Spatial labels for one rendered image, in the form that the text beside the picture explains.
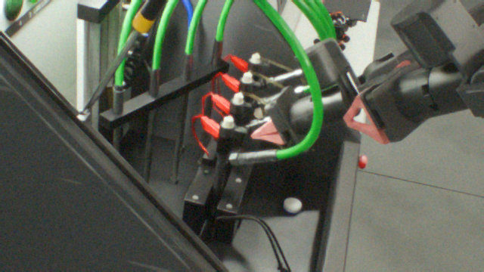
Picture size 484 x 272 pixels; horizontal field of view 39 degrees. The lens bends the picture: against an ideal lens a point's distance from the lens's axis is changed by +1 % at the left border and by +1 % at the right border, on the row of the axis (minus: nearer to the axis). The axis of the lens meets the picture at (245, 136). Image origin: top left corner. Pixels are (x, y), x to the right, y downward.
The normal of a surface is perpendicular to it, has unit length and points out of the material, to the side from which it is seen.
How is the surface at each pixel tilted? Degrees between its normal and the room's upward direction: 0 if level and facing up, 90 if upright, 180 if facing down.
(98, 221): 90
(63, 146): 90
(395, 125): 46
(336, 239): 0
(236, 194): 0
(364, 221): 0
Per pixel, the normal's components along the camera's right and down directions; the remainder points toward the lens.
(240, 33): -0.21, 0.55
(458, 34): 0.31, -0.10
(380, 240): 0.15, -0.80
